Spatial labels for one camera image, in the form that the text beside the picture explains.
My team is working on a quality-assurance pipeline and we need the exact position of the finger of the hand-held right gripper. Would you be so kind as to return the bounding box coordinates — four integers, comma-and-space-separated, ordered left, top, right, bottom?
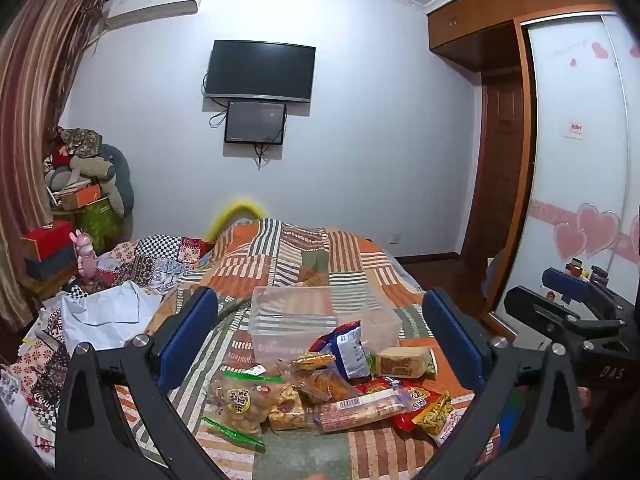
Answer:
541, 266, 610, 307
503, 285, 585, 335

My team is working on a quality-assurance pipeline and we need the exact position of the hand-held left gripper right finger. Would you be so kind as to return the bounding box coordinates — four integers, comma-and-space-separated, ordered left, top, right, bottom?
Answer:
417, 287, 588, 480

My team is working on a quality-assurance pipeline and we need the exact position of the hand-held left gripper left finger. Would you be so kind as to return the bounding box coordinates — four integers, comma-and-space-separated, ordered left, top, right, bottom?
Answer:
54, 286, 228, 480

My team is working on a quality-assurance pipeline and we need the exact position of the brown cake packet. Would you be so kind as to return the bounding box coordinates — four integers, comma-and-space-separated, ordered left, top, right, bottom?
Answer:
375, 346, 437, 377

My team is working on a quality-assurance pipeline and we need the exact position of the yellow snack packet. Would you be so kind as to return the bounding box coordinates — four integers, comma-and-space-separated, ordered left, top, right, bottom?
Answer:
412, 391, 458, 436

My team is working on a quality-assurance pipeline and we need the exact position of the green-edged pastry bag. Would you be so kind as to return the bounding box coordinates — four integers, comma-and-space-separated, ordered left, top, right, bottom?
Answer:
202, 367, 286, 448

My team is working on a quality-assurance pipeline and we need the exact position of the red snack packet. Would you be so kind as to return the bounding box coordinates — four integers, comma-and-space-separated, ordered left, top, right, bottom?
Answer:
362, 379, 443, 433

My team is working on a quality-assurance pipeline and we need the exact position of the clear plastic container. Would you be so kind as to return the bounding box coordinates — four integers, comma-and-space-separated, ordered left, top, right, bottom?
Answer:
248, 286, 402, 363

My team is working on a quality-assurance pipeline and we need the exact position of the blue-edged green pea packet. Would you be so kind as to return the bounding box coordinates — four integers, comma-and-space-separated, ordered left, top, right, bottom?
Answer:
309, 321, 375, 380

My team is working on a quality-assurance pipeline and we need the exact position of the long biscuit packet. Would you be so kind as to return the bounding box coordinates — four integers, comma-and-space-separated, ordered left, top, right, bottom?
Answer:
315, 389, 408, 433

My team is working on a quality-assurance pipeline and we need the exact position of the clear fried pastry packet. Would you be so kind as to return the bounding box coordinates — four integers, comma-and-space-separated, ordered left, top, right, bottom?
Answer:
267, 382, 308, 431

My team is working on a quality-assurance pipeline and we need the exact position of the person's right hand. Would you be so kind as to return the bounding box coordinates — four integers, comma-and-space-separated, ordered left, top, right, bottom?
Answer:
576, 386, 595, 427

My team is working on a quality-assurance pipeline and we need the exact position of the checkered patchwork quilt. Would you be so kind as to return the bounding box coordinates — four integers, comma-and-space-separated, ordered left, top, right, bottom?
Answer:
0, 234, 216, 461

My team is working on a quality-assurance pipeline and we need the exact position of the white cloth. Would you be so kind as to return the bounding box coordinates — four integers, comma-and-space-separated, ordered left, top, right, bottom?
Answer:
60, 280, 163, 352

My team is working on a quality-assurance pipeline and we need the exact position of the white printed snack packet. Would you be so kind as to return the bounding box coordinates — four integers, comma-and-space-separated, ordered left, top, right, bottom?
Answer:
434, 409, 469, 447

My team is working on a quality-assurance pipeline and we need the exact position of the yellow hoop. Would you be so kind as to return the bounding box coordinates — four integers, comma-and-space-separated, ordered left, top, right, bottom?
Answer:
207, 199, 262, 242

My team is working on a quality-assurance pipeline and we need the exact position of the pink bunny toy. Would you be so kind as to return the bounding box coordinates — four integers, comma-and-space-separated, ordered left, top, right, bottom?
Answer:
74, 229, 99, 279

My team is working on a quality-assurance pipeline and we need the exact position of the small gold snack packet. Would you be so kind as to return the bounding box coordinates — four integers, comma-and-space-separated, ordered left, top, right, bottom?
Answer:
292, 352, 337, 372

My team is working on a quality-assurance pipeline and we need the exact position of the striped patchwork blanket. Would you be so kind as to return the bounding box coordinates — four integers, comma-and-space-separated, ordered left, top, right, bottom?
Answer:
115, 217, 501, 480

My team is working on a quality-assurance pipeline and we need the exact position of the brown wooden door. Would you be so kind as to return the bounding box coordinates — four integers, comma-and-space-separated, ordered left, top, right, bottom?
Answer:
460, 72, 524, 262

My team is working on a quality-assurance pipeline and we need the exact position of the clear bag of buns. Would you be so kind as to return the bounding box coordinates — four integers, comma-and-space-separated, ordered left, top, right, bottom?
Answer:
295, 367, 356, 403

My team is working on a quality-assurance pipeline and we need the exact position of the grey box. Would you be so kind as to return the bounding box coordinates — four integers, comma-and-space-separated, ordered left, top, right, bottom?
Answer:
25, 252, 79, 282

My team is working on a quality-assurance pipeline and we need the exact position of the wooden wardrobe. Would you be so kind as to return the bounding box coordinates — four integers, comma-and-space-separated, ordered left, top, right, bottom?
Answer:
427, 0, 640, 336

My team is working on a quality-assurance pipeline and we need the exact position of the grey plush toy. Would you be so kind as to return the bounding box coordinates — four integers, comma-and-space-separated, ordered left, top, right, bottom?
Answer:
45, 144, 135, 217

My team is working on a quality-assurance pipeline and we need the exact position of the red box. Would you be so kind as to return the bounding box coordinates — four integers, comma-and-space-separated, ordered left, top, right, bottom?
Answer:
21, 222, 76, 262

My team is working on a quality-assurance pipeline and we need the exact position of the orange box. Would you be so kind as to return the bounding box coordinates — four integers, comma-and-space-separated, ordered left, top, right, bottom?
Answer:
60, 183, 104, 210

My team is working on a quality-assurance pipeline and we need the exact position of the small black monitor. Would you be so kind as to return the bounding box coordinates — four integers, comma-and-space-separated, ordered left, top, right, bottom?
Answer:
224, 100, 288, 145

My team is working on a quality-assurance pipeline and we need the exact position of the dark patterned cloth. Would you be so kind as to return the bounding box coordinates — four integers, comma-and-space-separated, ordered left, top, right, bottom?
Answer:
55, 127, 104, 157

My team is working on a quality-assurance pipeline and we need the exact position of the striped brown curtain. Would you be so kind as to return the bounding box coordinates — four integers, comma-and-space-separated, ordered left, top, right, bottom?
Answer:
0, 0, 109, 321

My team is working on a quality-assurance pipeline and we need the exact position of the white air conditioner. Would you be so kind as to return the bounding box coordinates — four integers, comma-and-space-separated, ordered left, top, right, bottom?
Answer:
105, 0, 207, 29

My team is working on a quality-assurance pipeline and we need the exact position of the wall-mounted black television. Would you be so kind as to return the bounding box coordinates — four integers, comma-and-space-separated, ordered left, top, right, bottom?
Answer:
205, 39, 317, 104

